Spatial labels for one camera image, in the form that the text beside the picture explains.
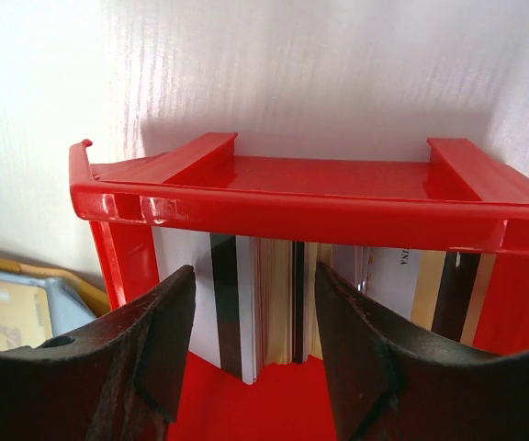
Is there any red plastic card bin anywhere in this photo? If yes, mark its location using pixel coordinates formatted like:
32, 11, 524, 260
68, 131, 529, 441

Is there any stack of cards in bin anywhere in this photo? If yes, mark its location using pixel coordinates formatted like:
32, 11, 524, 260
242, 238, 332, 382

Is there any beige card with black stripe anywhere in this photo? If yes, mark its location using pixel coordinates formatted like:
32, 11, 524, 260
0, 281, 52, 351

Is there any white card in bin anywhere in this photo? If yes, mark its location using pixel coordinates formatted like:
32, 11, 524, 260
152, 228, 261, 385

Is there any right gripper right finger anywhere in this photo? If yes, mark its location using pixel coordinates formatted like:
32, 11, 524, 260
315, 263, 529, 440

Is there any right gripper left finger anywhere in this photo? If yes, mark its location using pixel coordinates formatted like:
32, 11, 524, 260
0, 265, 196, 440

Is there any yellow leather card holder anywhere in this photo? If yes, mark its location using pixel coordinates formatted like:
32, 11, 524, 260
0, 258, 109, 351

